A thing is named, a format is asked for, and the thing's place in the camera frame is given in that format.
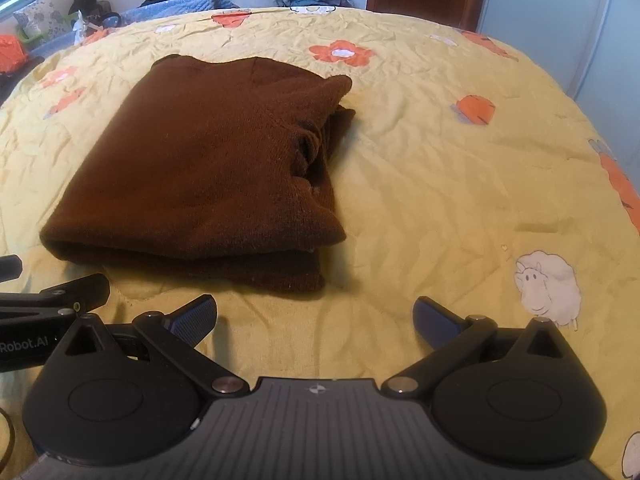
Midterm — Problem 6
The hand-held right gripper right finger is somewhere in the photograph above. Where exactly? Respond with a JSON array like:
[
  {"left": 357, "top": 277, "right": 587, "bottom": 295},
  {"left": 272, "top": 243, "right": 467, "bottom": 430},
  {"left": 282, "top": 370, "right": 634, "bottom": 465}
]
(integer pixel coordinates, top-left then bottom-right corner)
[{"left": 382, "top": 296, "right": 583, "bottom": 402}]

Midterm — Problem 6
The black cable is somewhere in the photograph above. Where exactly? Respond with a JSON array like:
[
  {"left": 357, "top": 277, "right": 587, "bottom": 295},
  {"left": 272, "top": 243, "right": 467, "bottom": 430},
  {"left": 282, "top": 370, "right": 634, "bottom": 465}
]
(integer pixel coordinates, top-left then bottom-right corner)
[{"left": 0, "top": 407, "right": 16, "bottom": 466}]

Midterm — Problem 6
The white small object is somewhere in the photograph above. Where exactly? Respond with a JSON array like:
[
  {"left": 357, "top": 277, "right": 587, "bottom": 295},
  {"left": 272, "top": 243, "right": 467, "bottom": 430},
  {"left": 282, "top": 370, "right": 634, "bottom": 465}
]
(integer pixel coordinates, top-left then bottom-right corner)
[{"left": 72, "top": 14, "right": 98, "bottom": 46}]

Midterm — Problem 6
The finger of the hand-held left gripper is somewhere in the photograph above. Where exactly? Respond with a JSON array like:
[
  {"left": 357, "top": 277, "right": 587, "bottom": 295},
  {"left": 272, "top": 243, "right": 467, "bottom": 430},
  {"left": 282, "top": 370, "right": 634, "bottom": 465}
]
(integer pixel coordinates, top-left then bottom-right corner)
[
  {"left": 0, "top": 273, "right": 111, "bottom": 333},
  {"left": 0, "top": 255, "right": 23, "bottom": 283}
]

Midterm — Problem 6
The white floral cushion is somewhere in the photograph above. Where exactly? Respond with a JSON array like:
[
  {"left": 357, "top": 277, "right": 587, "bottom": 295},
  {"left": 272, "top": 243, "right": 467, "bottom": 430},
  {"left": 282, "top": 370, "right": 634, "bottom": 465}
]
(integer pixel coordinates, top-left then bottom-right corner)
[{"left": 12, "top": 0, "right": 68, "bottom": 41}]

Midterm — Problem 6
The brown knit sweater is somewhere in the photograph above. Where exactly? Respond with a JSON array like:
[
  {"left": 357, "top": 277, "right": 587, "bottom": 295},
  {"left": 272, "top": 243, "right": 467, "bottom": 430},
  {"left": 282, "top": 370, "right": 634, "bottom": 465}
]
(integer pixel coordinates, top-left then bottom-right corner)
[{"left": 39, "top": 55, "right": 357, "bottom": 293}]

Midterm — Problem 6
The yellow printed bed sheet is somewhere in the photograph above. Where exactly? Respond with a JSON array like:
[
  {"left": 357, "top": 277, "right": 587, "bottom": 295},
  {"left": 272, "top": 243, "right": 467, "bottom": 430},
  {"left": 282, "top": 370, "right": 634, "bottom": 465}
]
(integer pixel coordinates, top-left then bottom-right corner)
[{"left": 0, "top": 7, "right": 640, "bottom": 480}]

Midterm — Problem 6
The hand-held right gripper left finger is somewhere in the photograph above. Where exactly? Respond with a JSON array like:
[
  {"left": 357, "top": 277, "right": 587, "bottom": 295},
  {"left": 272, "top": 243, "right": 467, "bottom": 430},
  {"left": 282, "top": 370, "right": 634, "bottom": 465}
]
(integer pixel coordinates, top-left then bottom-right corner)
[{"left": 50, "top": 294, "right": 251, "bottom": 403}]

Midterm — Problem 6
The white wardrobe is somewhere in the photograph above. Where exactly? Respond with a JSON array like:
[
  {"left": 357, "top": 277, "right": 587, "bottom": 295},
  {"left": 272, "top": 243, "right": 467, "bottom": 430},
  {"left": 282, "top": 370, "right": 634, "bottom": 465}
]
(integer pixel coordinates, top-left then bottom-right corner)
[{"left": 475, "top": 0, "right": 640, "bottom": 171}]

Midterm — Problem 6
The dark plush toy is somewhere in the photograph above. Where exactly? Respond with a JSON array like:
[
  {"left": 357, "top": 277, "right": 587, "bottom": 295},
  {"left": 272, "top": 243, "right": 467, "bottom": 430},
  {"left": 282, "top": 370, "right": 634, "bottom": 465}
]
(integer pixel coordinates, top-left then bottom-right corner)
[{"left": 67, "top": 0, "right": 113, "bottom": 18}]

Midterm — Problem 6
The blue quilted blanket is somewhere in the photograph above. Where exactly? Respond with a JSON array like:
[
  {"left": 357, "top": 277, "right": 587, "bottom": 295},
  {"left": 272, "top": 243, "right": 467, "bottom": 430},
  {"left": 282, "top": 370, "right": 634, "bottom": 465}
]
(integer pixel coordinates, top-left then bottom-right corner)
[{"left": 30, "top": 0, "right": 241, "bottom": 56}]

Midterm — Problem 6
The orange cloth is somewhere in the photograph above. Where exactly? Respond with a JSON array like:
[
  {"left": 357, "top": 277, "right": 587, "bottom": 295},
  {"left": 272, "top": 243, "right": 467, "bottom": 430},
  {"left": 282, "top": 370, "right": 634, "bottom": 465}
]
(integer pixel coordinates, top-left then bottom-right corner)
[{"left": 0, "top": 35, "right": 28, "bottom": 73}]

